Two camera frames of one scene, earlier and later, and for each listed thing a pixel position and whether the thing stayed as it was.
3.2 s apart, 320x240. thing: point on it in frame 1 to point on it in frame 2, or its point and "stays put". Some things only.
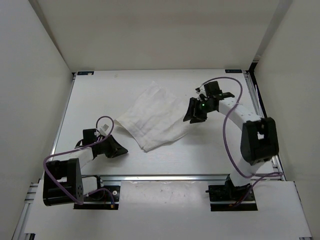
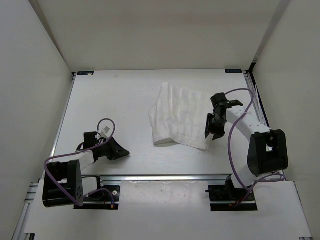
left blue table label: (85, 73) stays put
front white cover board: (174, 208) stays put
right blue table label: (233, 71) stays put
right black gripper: (199, 117) to (218, 133)
